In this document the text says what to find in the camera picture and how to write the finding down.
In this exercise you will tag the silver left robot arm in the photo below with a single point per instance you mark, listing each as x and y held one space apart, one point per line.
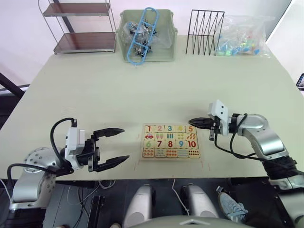
35 166

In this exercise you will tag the pink number 2 tile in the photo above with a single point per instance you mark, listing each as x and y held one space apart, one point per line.
159 128

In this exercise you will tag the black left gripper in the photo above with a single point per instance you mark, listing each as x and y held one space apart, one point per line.
93 154

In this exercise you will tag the nine blue items picture tile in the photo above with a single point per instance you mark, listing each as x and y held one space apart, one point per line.
182 152

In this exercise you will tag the light blue sneaker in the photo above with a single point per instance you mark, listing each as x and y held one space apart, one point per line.
231 205

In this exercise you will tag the seven small items picture tile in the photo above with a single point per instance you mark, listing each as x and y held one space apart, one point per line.
160 152

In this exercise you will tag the blue plastic clip hanger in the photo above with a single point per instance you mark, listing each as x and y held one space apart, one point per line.
133 48

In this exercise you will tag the clear bag of metal clips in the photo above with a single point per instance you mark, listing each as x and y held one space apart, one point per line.
142 31

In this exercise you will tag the black metal frame bar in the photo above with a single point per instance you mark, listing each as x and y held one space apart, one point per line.
9 85

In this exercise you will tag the ten dark dots picture tile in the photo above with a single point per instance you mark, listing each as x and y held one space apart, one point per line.
193 152

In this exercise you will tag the four yellow dots picture tile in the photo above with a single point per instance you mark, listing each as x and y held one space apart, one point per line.
181 136

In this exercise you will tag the eight red items picture tile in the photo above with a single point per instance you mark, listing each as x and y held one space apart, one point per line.
171 152

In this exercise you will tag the three teal bars picture tile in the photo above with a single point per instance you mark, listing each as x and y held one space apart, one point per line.
170 136

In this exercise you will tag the red car picture tile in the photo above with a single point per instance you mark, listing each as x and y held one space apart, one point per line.
149 136

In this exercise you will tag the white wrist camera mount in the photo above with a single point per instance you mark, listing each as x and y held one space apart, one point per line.
221 109
74 145

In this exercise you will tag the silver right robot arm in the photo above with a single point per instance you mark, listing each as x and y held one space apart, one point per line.
263 140

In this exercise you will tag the orange number 5 tile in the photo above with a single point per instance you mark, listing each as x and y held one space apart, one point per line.
191 129

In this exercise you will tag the black power strip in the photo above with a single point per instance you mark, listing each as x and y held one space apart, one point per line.
97 211

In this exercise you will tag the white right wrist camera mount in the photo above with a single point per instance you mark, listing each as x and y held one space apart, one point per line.
221 109

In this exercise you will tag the blue number 9 tile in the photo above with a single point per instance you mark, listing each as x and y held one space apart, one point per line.
181 144

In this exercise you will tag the clear bag of colourful pieces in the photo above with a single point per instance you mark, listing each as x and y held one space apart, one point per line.
242 40

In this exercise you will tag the five orange carrots picture tile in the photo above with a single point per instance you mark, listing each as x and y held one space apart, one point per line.
192 136

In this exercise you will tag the wooden number puzzle board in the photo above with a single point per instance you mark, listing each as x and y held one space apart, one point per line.
171 158

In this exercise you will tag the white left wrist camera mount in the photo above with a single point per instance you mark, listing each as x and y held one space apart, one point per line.
74 145

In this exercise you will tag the two popsicles picture tile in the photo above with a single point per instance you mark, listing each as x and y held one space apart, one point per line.
159 136

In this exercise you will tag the dark red number 7 tile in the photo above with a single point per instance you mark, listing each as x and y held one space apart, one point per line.
159 144

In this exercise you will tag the green number 6 tile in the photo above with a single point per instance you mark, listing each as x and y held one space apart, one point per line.
149 144

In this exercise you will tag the teal number 3 tile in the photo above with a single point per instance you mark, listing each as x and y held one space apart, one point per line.
170 128

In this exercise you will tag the yellow number 4 tile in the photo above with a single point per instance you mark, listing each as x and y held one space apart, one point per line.
180 128

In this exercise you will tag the silver rounded shape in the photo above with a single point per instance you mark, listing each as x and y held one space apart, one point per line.
140 204
199 202

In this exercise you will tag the red number 1 tile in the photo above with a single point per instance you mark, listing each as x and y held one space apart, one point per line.
149 128

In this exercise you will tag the red number 8 tile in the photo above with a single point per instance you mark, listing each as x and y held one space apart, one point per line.
170 144

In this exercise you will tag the six orange items picture tile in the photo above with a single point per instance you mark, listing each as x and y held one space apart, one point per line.
148 152

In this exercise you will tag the grey curved robot body edge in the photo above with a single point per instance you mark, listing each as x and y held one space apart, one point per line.
190 222

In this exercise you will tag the pale green plastic basket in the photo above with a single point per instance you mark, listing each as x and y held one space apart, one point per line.
166 57

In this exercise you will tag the metal rack with brown shelves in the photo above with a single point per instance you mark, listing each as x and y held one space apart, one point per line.
85 41

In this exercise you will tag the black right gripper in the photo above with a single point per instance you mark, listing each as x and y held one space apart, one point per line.
215 126

